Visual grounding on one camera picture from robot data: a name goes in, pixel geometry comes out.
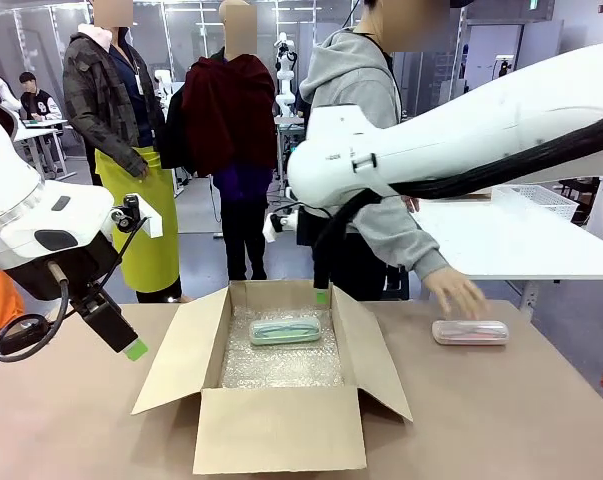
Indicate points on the white plastic basket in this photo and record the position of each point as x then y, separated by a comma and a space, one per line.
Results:
541, 200

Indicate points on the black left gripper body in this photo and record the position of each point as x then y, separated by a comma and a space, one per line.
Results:
88, 262

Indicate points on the yellow green skirt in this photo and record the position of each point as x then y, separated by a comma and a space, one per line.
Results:
141, 225

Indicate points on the person in yellow apron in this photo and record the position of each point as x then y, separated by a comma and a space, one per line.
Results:
106, 110

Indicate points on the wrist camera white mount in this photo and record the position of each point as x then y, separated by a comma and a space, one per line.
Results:
133, 215
278, 222

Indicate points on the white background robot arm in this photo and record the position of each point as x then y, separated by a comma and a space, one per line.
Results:
284, 75

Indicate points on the seated person in varsity jacket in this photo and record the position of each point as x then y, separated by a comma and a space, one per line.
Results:
38, 102

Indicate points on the bubble wrap sheet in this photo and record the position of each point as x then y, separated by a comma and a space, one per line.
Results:
281, 370

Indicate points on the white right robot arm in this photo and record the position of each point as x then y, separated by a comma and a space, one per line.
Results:
481, 125

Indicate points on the person in grey hoodie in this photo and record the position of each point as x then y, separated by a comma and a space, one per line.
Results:
351, 85

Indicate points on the pink glasses case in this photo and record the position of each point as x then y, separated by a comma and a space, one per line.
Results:
471, 334

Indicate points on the mannequin with maroon garment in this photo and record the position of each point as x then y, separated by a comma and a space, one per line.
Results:
231, 115

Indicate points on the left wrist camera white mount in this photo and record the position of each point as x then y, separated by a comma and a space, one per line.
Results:
133, 215

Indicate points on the green glasses case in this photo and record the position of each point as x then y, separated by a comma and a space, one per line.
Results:
285, 332

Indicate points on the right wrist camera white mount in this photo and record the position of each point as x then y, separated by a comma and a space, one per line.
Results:
278, 222

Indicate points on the person's right forearm grey sleeve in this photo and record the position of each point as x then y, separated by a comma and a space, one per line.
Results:
406, 240

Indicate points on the grey background desk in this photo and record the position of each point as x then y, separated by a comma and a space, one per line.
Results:
41, 135

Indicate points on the cardboard box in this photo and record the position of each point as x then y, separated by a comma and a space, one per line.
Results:
281, 435

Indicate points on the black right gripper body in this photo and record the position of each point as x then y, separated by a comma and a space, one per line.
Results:
308, 225

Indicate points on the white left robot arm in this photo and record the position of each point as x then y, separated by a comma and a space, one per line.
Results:
11, 200

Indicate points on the person's right hand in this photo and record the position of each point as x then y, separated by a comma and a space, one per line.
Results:
456, 292

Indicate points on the black stool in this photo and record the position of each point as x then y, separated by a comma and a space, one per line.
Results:
398, 282

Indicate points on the white humanoid robot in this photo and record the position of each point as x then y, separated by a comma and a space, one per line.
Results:
3, 92

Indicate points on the white work table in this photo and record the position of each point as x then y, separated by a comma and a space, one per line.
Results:
506, 240

